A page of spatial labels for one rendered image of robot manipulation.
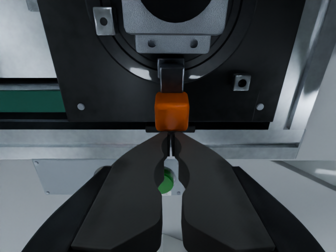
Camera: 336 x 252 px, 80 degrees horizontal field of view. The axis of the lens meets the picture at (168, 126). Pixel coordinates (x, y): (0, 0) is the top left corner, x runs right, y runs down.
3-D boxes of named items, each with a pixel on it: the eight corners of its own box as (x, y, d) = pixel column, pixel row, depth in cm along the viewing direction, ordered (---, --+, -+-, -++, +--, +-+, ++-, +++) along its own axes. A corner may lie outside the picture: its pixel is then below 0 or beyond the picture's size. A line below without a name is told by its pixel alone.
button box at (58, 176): (181, 170, 36) (183, 197, 30) (62, 169, 36) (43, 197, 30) (182, 136, 33) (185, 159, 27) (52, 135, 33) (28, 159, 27)
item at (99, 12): (119, 34, 17) (114, 35, 16) (101, 34, 17) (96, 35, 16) (116, 7, 16) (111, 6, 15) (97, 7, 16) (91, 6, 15)
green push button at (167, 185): (173, 185, 31) (173, 195, 29) (146, 185, 31) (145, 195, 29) (173, 164, 29) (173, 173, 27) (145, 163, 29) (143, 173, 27)
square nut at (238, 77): (245, 88, 22) (248, 91, 21) (230, 88, 22) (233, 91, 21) (248, 73, 21) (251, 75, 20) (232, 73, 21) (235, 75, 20)
